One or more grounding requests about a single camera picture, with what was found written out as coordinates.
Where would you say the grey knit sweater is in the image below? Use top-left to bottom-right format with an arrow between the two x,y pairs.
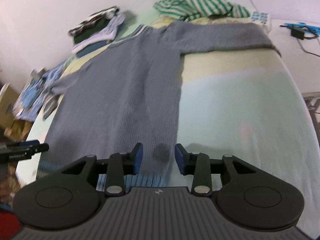
37,22 -> 274,187

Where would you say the blue patterned cloth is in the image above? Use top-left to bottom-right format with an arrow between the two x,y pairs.
12,60 -> 67,122

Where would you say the yellow baby blanket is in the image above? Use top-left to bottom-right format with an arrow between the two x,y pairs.
15,7 -> 320,238

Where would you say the blue folded garment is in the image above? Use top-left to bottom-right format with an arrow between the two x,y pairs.
76,40 -> 110,58

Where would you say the white folded garment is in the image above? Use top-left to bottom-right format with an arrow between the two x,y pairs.
72,12 -> 125,54

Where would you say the dark green folded garment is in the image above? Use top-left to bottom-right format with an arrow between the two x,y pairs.
73,18 -> 110,44

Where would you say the green white striped garment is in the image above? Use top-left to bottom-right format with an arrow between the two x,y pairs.
153,0 -> 251,22

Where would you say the black power adapter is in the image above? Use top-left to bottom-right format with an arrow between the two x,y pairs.
290,25 -> 305,40

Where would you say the blue plastic object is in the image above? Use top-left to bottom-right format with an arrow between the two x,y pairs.
280,22 -> 320,36

